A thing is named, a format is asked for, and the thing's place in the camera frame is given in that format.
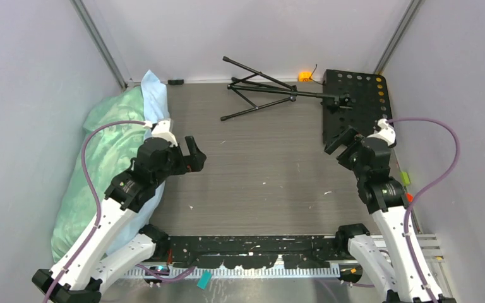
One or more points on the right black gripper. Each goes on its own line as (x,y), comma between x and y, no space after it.
(347,136)

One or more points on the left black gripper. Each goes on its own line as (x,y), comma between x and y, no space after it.
(193,162)

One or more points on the green and blue pillowcase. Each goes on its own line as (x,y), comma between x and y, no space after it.
(108,153)

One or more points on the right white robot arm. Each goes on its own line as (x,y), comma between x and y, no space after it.
(403,275)

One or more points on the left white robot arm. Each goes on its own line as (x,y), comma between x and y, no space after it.
(86,270)

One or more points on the black perforated stand plate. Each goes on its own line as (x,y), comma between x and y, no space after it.
(360,100)

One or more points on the green small block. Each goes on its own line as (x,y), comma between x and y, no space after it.
(405,178)

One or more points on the orange round object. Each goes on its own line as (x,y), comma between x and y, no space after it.
(305,76)

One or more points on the black folding stand tripod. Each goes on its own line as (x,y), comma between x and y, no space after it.
(259,82)

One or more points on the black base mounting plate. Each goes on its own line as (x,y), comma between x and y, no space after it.
(258,251)

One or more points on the teal tape piece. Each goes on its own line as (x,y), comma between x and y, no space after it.
(204,280)

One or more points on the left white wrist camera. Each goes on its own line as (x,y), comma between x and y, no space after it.
(163,129)

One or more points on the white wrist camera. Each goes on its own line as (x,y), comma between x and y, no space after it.
(163,129)
(386,132)

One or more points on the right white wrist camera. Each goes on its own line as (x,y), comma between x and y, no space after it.
(386,132)

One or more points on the small black wall bracket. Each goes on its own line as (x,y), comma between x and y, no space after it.
(175,82)

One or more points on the slotted cable duct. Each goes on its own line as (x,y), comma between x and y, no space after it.
(279,271)

